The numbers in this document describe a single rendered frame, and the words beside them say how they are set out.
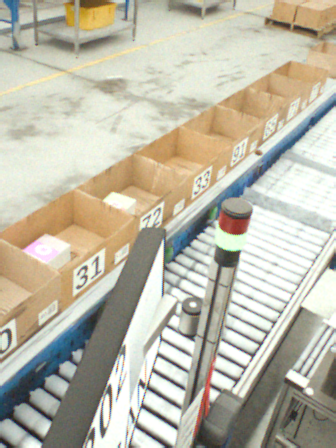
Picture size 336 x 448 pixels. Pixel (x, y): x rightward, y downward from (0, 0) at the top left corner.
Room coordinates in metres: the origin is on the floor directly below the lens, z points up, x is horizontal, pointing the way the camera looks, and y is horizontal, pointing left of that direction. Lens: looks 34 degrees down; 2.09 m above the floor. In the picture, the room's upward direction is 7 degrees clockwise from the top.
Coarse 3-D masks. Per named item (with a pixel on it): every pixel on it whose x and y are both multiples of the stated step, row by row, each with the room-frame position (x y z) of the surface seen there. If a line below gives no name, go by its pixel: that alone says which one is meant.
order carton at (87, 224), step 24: (72, 192) 1.62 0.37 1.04; (24, 216) 1.41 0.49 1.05; (48, 216) 1.50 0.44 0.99; (72, 216) 1.62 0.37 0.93; (96, 216) 1.57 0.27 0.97; (120, 216) 1.52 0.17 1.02; (24, 240) 1.39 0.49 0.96; (72, 240) 1.51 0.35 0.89; (96, 240) 1.53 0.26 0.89; (120, 240) 1.41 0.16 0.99; (72, 264) 1.19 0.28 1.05; (72, 288) 1.19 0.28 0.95
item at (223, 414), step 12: (216, 396) 0.75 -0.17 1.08; (228, 396) 0.75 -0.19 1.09; (216, 408) 0.71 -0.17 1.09; (228, 408) 0.72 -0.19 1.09; (240, 408) 0.73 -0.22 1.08; (204, 420) 0.69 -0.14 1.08; (216, 420) 0.69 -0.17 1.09; (228, 420) 0.69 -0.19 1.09; (204, 432) 0.67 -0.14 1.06; (216, 432) 0.66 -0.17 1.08; (228, 432) 0.67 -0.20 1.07; (216, 444) 0.68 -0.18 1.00
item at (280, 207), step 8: (248, 192) 2.21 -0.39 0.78; (256, 192) 2.19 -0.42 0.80; (248, 200) 2.20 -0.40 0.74; (256, 200) 2.18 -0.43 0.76; (264, 200) 2.16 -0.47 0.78; (272, 200) 2.15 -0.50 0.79; (280, 200) 2.13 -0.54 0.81; (272, 208) 2.14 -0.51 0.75; (280, 208) 2.12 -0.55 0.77; (288, 208) 2.10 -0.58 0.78; (296, 208) 2.09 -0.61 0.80; (288, 216) 2.10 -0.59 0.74; (296, 216) 2.08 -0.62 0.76; (304, 216) 2.06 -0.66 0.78; (312, 216) 2.05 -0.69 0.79; (320, 216) 2.03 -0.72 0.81; (312, 224) 2.04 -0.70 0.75; (320, 224) 2.02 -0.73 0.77; (328, 224) 2.01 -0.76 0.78; (328, 232) 2.00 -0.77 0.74
